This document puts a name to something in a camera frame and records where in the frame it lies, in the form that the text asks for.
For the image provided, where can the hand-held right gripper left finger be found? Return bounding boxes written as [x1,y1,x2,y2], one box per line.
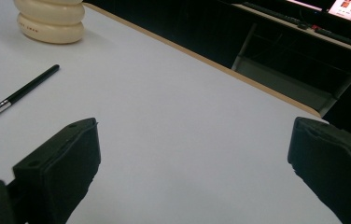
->
[12,117,102,224]

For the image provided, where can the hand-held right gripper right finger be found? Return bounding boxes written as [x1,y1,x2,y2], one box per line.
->
[287,116,351,224]

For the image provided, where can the black pen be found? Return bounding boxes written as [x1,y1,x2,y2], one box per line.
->
[0,63,61,127]

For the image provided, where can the cream ribbed holder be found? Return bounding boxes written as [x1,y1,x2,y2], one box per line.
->
[12,0,86,45]

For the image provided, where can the monitor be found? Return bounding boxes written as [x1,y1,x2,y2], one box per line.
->
[285,0,351,29]

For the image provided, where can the black keyboard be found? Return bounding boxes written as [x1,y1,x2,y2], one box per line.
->
[242,1,310,31]

